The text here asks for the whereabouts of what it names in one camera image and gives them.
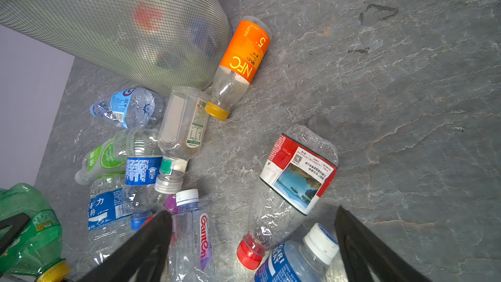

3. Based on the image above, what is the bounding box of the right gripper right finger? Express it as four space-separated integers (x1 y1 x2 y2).
335 206 429 282

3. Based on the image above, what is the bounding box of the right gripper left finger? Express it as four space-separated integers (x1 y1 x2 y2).
81 211 172 281

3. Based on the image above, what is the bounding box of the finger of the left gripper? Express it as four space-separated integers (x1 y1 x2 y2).
0 213 31 254

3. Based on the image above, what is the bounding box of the dark green soda bottle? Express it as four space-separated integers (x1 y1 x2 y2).
1 183 70 281

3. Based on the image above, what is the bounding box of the clear crushed water bottle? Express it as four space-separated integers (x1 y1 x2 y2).
169 189 216 281

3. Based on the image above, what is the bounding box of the clear square plastic container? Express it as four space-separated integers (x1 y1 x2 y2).
158 86 209 161

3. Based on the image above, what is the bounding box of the green-lined mesh waste bin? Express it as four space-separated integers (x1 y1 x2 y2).
1 0 232 95

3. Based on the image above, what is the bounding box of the small purple cap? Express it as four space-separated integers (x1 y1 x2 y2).
163 194 178 215

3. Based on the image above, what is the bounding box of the small green cap bottle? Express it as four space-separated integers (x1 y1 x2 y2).
155 157 188 195

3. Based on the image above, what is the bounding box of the blue label bottle blue cap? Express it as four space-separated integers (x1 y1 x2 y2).
122 127 163 231

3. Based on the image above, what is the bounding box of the red label scenic bottle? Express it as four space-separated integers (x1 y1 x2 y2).
236 124 339 270

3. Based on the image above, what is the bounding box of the light green label bottle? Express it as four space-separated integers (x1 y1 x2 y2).
75 129 130 185

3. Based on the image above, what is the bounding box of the crushed light blue label bottle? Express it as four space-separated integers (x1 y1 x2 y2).
90 86 164 129

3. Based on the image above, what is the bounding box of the orange label bottle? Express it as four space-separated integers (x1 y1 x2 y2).
205 16 272 121

